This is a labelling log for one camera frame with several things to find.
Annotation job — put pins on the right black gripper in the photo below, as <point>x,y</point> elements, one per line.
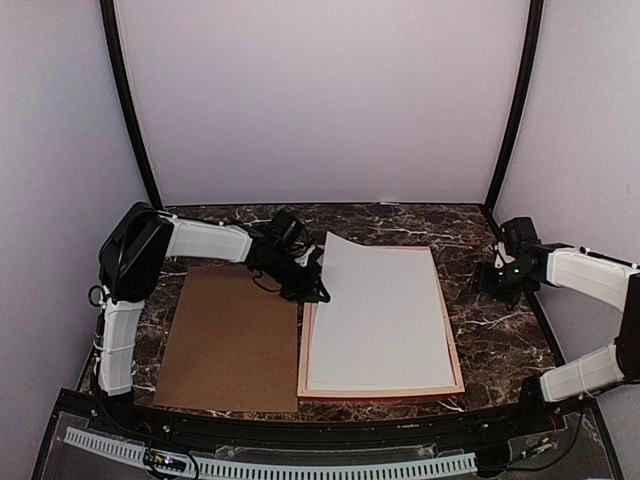
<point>482,280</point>

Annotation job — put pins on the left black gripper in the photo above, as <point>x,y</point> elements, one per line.
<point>305,290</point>

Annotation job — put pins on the autumn forest photo print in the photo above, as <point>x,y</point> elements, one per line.
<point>380,315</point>

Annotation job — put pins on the red wooden picture frame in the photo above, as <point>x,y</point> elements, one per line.
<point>450,350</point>

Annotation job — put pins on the brown cardboard backing board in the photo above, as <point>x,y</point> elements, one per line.
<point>232,346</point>

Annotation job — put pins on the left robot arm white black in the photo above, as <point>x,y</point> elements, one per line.
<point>131,260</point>

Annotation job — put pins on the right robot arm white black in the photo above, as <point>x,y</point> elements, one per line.
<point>592,295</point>

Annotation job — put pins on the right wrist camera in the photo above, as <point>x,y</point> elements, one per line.
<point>501,257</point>

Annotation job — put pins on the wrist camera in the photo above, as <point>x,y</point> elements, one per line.
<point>501,257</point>
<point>311,255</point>

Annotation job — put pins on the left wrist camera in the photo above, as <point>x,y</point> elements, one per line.
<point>311,255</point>

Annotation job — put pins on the black front rail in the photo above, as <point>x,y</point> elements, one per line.
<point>483,429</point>

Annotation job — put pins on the white slotted cable duct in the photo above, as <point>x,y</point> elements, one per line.
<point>326,466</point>

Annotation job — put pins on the right black corner post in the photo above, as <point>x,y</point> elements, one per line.
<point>518,103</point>

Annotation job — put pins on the black corner post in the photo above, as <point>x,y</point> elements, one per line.
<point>126,100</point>
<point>518,103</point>

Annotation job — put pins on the left black corner post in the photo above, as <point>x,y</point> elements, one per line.
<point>126,100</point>

